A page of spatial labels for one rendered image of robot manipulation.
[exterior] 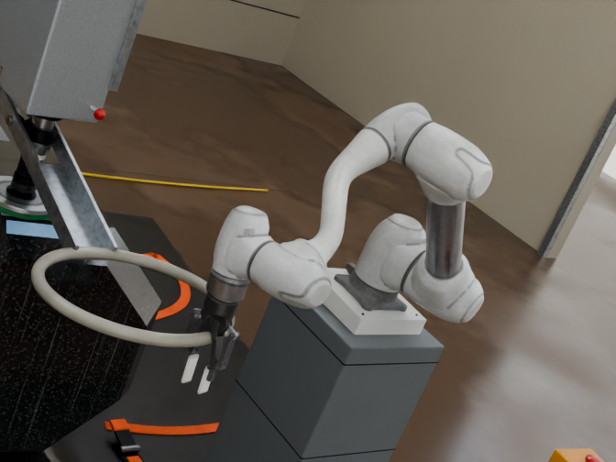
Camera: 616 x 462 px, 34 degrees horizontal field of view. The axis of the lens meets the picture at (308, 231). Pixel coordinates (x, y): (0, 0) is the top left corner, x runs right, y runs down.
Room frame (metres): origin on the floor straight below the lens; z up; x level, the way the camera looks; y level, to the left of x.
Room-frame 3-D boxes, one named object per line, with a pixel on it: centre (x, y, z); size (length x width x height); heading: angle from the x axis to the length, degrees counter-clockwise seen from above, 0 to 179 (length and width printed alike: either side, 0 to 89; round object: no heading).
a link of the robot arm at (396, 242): (2.89, -0.27, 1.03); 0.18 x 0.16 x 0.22; 63
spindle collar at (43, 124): (2.61, 0.80, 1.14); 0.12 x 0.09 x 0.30; 46
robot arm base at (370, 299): (2.92, -0.24, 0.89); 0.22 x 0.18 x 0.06; 44
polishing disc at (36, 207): (2.60, 0.79, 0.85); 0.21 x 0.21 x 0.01
